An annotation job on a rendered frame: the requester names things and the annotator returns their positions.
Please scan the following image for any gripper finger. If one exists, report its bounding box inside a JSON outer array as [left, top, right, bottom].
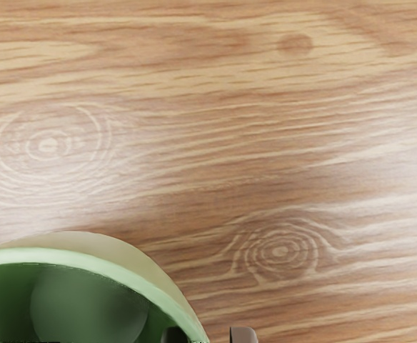
[[228, 326, 258, 343]]

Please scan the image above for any green cup with cream outside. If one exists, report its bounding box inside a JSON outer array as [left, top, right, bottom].
[[0, 230, 210, 343]]

